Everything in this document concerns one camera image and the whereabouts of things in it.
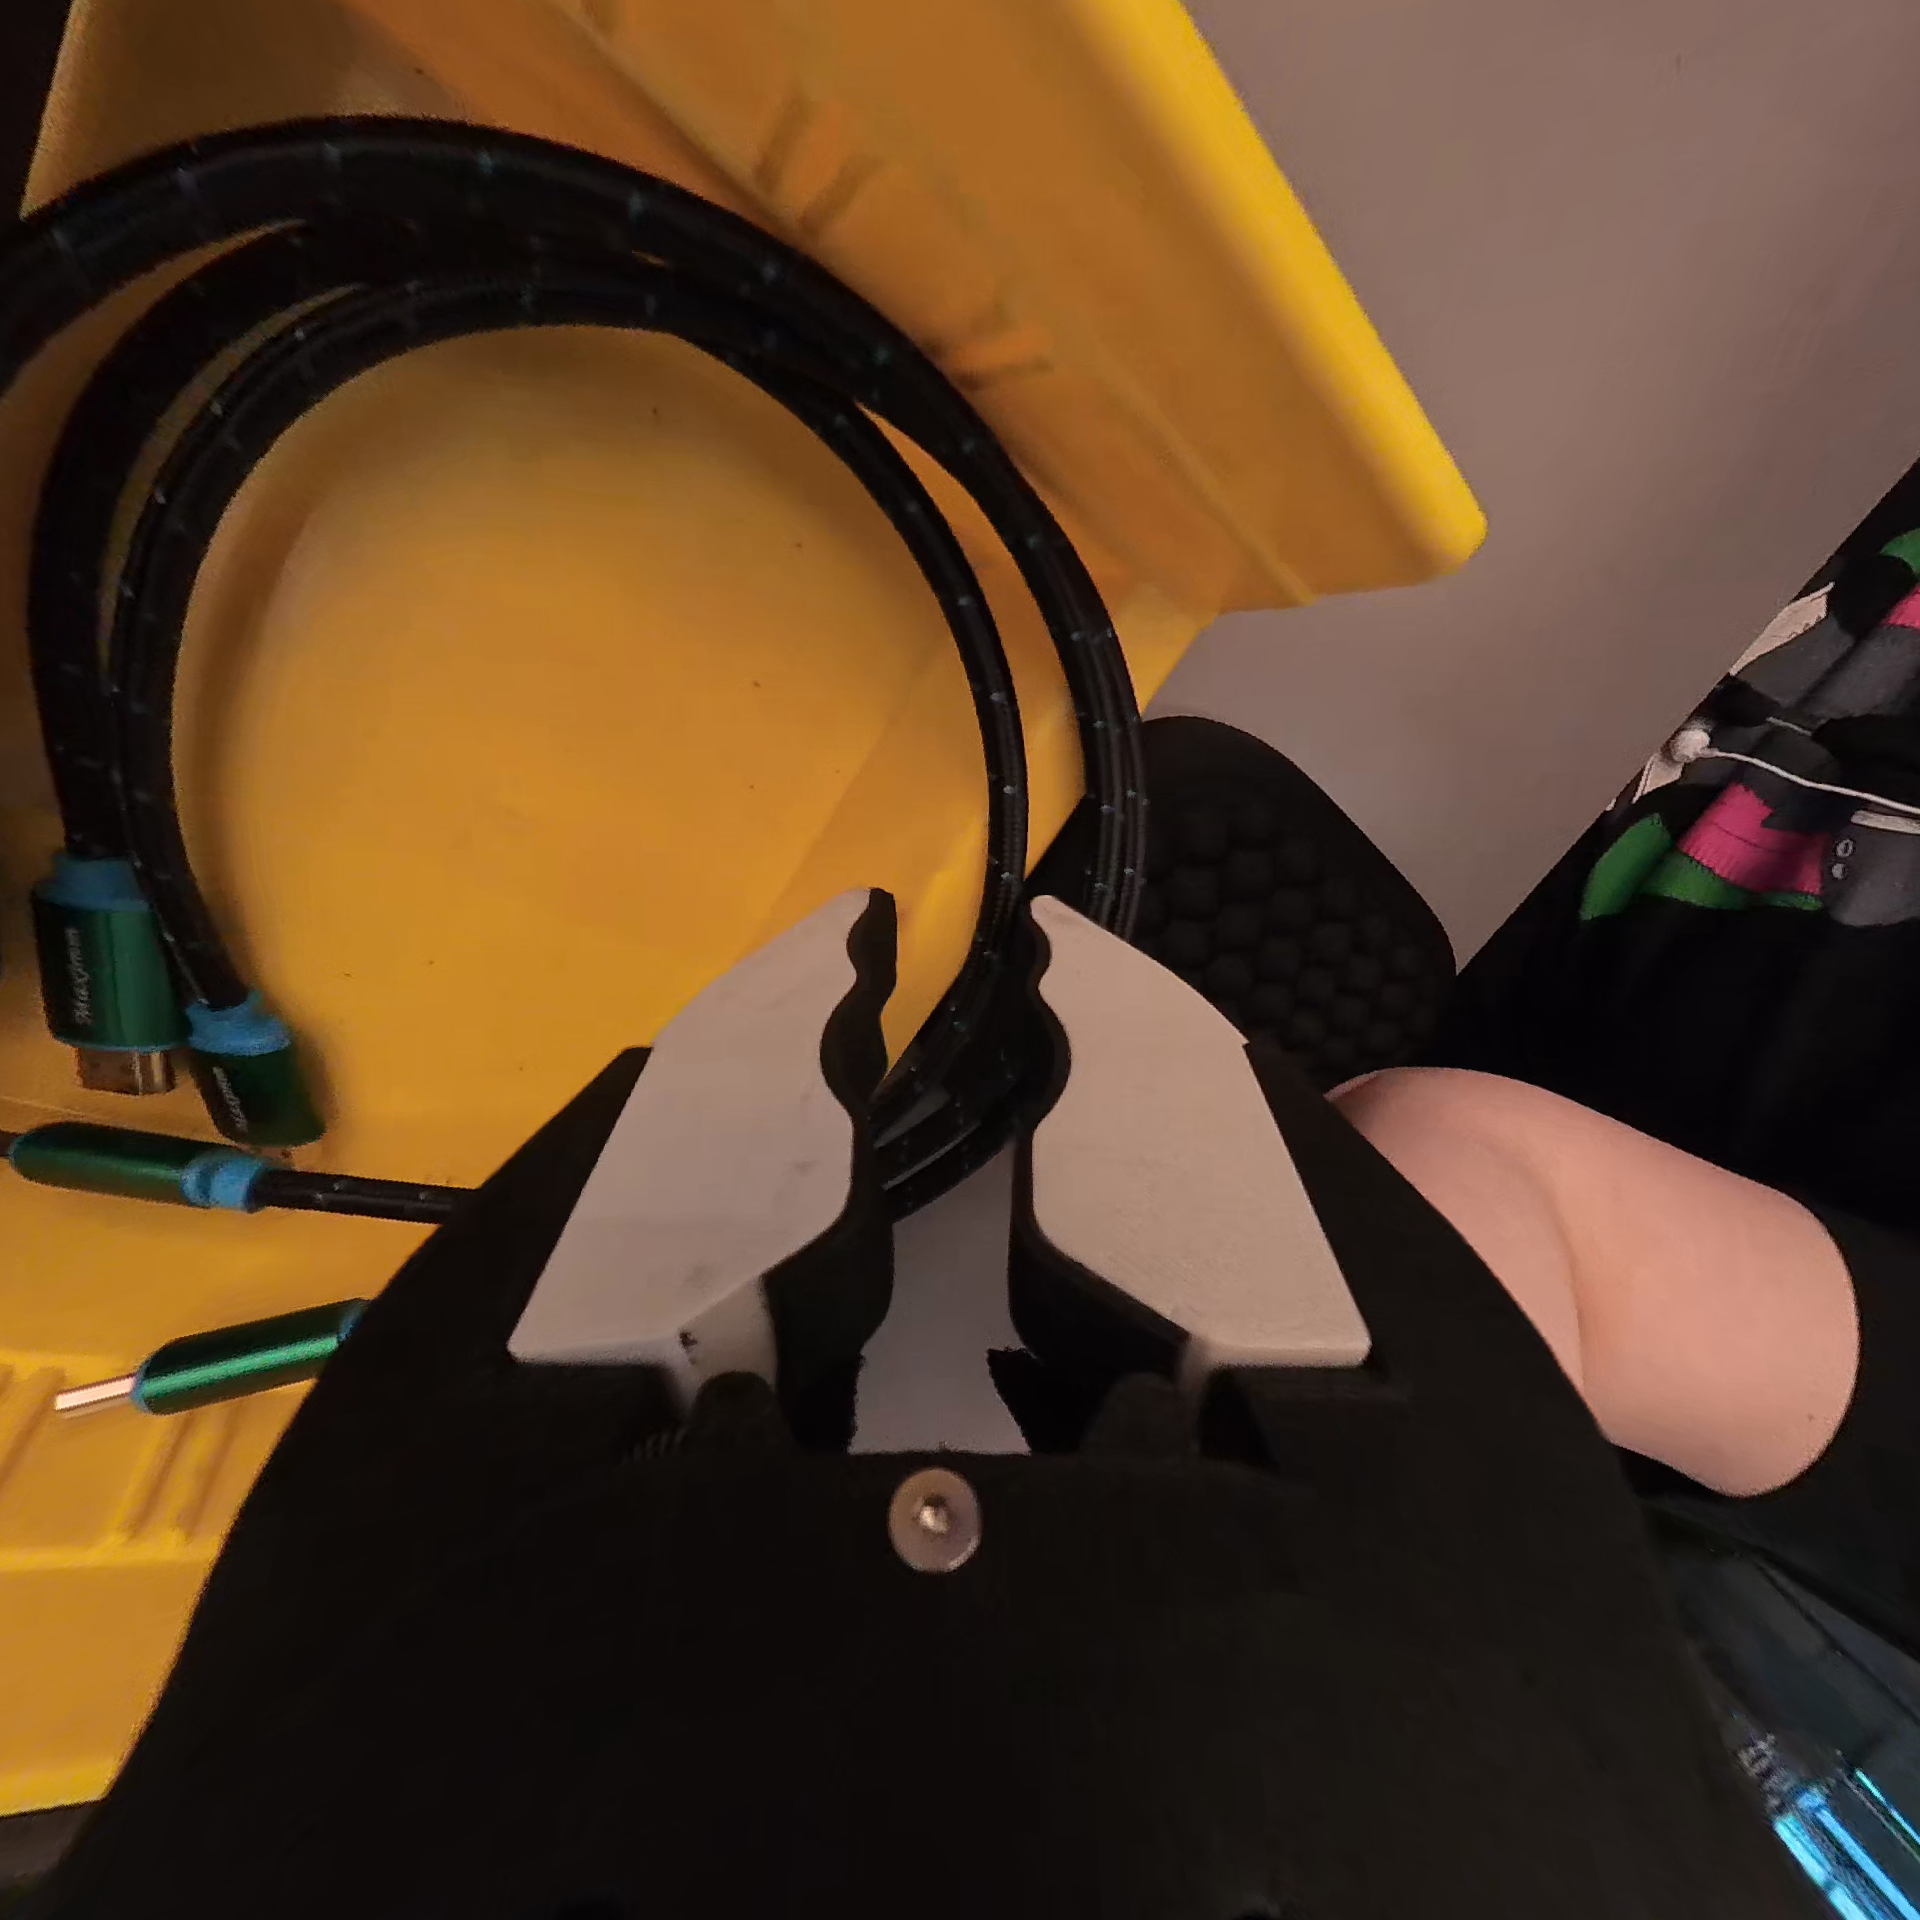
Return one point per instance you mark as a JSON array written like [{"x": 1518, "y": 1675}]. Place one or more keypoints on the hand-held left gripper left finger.
[{"x": 675, "y": 1184}]

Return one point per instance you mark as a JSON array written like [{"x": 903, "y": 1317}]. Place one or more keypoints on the black textured wrist rest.
[{"x": 1290, "y": 901}]

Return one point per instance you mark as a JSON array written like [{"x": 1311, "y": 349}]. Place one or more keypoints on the person's left forearm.
[{"x": 1591, "y": 1274}]

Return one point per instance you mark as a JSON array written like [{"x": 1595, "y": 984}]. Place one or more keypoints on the yellow plastic bin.
[{"x": 601, "y": 675}]

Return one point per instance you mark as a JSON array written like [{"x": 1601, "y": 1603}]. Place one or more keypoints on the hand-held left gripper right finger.
[{"x": 1185, "y": 1184}]

